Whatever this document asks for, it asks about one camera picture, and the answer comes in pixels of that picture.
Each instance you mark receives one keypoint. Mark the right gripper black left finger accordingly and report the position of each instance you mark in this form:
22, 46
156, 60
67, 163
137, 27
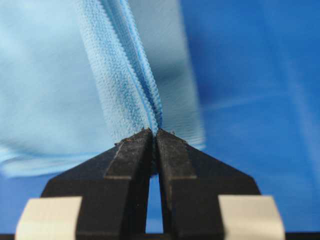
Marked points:
104, 198

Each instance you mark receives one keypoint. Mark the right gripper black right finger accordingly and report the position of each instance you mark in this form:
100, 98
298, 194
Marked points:
207, 199

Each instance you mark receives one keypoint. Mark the blue table cloth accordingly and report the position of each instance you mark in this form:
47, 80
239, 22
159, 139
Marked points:
256, 65

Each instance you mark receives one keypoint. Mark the light blue towel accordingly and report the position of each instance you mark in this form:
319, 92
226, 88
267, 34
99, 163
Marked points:
77, 76

